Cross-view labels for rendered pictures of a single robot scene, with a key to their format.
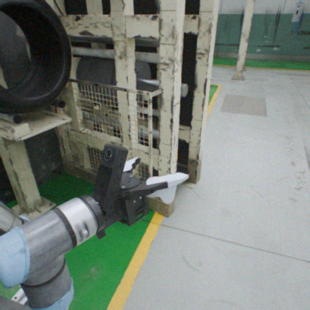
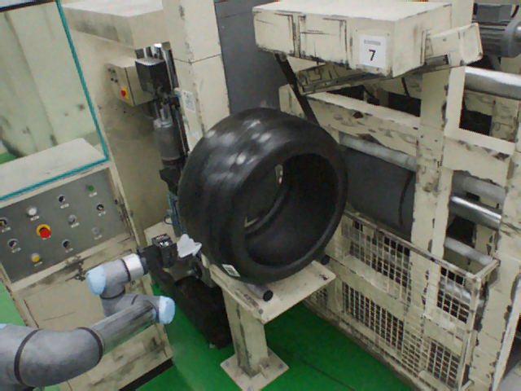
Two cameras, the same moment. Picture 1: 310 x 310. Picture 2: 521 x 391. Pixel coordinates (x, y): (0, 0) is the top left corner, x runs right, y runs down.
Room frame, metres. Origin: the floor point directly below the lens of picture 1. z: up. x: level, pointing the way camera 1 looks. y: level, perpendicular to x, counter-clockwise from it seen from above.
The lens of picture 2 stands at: (0.09, 0.19, 2.02)
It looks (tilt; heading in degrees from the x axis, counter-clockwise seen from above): 31 degrees down; 24
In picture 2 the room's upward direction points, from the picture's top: 8 degrees counter-clockwise
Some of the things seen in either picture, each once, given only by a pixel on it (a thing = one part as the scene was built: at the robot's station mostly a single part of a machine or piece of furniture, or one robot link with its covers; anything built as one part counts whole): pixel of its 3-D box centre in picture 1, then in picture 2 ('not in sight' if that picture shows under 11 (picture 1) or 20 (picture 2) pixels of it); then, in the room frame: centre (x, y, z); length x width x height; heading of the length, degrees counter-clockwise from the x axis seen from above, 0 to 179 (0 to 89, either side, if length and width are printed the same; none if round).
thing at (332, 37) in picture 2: not in sight; (340, 30); (1.56, 0.50, 1.71); 0.61 x 0.25 x 0.15; 58
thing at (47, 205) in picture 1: (31, 206); (253, 364); (1.50, 1.00, 0.02); 0.27 x 0.27 x 0.04; 58
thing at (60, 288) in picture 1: (44, 277); not in sight; (0.28, 0.20, 0.94); 0.11 x 0.08 x 0.11; 45
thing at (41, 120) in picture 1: (27, 122); (271, 275); (1.38, 0.77, 0.80); 0.37 x 0.36 x 0.02; 148
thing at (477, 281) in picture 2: (96, 133); (369, 292); (1.54, 0.40, 0.65); 0.90 x 0.02 x 0.70; 58
